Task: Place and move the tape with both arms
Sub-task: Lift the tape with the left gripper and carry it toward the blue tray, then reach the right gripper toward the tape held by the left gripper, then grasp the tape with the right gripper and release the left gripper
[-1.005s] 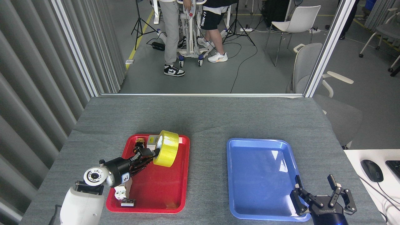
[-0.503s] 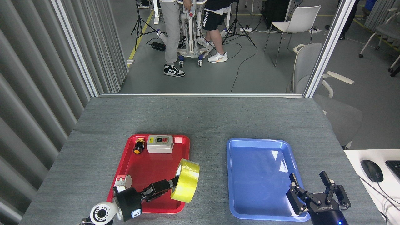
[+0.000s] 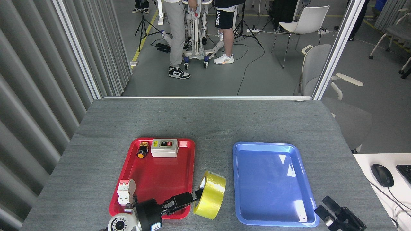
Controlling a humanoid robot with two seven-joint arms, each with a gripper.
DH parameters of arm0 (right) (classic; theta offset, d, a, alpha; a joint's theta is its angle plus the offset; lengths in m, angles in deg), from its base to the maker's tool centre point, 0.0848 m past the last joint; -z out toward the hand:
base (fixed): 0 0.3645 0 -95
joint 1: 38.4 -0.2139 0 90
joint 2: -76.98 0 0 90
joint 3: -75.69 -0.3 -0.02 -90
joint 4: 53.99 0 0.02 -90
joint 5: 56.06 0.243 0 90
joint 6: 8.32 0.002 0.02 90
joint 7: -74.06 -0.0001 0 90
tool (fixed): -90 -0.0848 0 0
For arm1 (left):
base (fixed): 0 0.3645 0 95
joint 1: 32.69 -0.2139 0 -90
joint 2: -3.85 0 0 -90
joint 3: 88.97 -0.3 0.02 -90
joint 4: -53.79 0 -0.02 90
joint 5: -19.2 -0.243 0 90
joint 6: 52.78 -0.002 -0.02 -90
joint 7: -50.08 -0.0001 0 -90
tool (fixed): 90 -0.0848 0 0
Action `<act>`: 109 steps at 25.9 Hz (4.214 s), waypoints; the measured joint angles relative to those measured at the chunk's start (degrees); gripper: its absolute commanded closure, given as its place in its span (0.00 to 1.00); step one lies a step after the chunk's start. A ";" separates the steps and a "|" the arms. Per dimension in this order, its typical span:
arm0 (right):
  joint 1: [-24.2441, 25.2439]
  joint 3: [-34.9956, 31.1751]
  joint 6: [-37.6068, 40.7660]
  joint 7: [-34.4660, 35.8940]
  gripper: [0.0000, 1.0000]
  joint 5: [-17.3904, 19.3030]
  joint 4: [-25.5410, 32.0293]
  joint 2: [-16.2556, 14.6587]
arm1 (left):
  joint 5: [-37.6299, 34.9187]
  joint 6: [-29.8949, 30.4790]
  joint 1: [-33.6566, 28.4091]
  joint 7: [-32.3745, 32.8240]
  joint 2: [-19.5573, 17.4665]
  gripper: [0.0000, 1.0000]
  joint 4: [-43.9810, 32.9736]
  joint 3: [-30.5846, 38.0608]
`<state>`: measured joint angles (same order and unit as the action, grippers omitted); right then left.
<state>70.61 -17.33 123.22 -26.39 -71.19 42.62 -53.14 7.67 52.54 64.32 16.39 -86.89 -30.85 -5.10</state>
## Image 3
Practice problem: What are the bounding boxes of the red plastic tray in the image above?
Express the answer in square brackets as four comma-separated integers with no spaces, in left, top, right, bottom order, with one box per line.
[109,138,196,220]

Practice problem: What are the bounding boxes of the grey two-button switch box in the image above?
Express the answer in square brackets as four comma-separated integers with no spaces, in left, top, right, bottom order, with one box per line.
[151,139,179,158]

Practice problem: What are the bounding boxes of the silver aluminium rail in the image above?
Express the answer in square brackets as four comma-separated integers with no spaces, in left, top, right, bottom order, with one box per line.
[102,95,312,100]

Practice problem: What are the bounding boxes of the silver aluminium post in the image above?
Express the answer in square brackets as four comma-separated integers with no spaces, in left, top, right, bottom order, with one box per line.
[52,0,103,100]
[311,0,366,100]

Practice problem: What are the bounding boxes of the white red circuit breaker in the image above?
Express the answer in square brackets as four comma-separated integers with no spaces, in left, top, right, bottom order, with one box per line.
[117,179,136,206]

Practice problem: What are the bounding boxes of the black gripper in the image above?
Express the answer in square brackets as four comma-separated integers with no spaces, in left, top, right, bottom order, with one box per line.
[314,196,367,231]
[133,188,204,231]

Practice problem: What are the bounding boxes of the grey wheeled chair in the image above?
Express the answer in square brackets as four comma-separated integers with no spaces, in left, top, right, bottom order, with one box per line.
[369,8,411,60]

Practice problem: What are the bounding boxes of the white plastic chair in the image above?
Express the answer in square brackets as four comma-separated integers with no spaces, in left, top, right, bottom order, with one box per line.
[271,5,330,69]

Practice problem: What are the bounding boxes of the black floor cable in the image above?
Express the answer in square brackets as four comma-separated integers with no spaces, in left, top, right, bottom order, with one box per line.
[237,42,265,96]

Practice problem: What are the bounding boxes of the white wheeled stand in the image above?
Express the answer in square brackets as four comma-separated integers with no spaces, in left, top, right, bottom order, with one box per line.
[156,0,236,69]

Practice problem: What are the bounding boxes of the grey office chair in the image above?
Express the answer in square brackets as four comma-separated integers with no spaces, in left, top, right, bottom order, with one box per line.
[294,44,373,154]

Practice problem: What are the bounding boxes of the blue plastic tray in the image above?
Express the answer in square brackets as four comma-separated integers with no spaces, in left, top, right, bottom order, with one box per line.
[232,142,320,228]

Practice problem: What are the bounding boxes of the black cabinet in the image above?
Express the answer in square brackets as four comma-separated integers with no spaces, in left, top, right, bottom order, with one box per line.
[269,0,299,28]

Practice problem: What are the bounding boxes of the black tripod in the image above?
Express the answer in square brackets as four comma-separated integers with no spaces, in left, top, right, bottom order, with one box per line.
[135,0,162,52]
[234,3,263,47]

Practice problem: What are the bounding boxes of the black orange push button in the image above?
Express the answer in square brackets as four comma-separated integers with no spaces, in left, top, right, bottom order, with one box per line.
[136,141,150,159]

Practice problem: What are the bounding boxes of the person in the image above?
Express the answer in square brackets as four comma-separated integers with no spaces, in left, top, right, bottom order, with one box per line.
[214,0,246,65]
[132,0,150,14]
[334,0,370,41]
[162,0,200,79]

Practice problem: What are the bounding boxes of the white desk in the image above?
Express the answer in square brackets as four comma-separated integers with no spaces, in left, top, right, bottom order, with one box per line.
[353,153,411,231]

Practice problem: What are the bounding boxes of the black keyboard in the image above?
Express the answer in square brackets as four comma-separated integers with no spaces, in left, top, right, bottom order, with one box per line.
[396,165,411,185]

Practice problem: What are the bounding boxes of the yellow tape roll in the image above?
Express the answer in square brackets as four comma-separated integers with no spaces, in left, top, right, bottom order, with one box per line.
[193,170,226,220]

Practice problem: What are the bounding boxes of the black computer mouse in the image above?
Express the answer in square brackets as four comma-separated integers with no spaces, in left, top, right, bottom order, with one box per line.
[371,164,395,188]

